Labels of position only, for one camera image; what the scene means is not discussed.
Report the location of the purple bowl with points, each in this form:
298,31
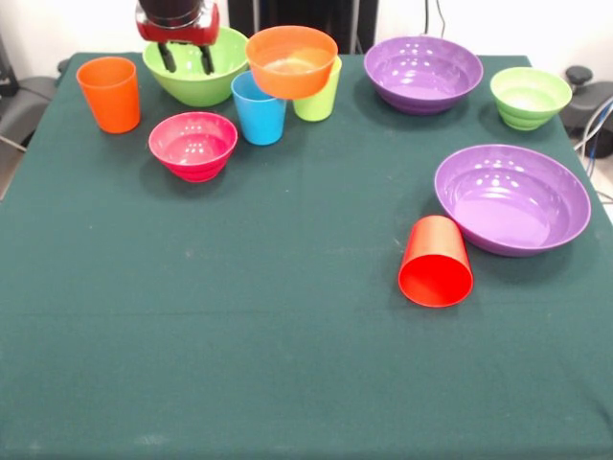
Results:
512,206
421,72

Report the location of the dark green tablecloth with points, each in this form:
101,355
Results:
287,359

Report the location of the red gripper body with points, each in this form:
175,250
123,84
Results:
179,34

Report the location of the pink bowl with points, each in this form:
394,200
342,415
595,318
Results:
194,158

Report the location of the yellow-green cup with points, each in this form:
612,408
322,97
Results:
318,105

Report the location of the small green bowl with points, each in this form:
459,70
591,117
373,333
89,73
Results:
529,103

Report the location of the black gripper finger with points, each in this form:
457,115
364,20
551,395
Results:
167,58
207,60

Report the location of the orange cup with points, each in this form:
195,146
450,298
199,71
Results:
112,100

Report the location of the orange bowl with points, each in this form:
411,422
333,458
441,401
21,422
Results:
292,79

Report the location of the red cup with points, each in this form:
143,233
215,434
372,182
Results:
436,282

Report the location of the large green bowl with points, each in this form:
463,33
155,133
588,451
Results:
191,88

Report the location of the black chair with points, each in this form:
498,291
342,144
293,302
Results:
24,108
591,103

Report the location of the blue cup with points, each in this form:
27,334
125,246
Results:
258,122

